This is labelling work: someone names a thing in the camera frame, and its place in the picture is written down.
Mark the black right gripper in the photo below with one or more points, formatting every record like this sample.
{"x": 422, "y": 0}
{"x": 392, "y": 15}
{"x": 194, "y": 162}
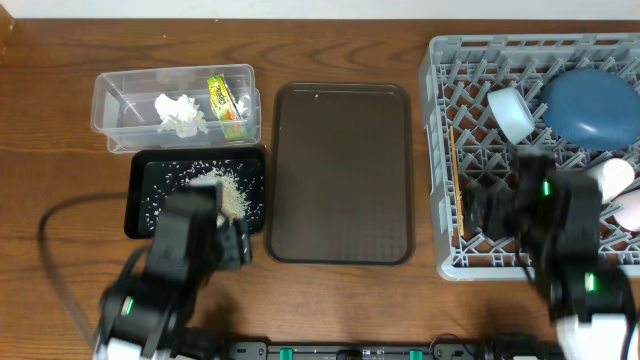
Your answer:
{"x": 486, "y": 209}

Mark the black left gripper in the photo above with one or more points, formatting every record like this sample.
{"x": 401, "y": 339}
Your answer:
{"x": 238, "y": 244}

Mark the wooden chopstick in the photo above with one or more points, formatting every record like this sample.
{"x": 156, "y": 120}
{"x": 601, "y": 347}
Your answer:
{"x": 452, "y": 140}
{"x": 457, "y": 191}

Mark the white rice food waste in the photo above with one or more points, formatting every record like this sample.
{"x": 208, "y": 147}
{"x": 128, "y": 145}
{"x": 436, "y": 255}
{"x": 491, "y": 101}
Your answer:
{"x": 243, "y": 188}

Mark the light blue bowl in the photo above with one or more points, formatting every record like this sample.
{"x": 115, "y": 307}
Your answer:
{"x": 511, "y": 114}

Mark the white cup green inside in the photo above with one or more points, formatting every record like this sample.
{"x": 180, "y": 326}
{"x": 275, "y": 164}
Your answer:
{"x": 613, "y": 176}

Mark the white cup pink inside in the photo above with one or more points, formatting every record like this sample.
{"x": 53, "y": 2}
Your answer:
{"x": 628, "y": 214}

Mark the dark blue plate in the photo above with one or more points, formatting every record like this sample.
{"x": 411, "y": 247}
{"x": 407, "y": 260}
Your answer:
{"x": 593, "y": 109}

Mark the green yellow snack wrapper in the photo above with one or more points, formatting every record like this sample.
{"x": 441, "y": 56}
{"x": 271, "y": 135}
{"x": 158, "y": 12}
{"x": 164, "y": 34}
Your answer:
{"x": 231, "y": 111}

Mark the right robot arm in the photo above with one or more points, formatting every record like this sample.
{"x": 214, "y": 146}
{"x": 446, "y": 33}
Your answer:
{"x": 553, "y": 216}

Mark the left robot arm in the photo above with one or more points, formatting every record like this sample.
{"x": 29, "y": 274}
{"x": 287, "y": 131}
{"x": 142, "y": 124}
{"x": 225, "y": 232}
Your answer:
{"x": 146, "y": 311}

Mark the grey dishwasher rack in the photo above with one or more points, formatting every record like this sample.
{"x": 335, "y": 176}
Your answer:
{"x": 457, "y": 73}

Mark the black food waste tray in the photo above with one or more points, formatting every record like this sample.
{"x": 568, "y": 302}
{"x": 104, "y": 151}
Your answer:
{"x": 142, "y": 158}

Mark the clear plastic waste bin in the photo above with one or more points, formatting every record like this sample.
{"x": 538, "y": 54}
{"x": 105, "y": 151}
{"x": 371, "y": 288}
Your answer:
{"x": 123, "y": 106}

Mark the brown serving tray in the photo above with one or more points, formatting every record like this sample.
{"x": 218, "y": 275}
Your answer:
{"x": 342, "y": 191}

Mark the crumpled white tissue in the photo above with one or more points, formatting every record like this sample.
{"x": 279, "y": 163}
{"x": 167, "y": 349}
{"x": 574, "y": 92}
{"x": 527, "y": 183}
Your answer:
{"x": 182, "y": 116}

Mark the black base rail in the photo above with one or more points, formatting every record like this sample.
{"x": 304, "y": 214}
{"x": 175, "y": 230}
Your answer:
{"x": 439, "y": 349}

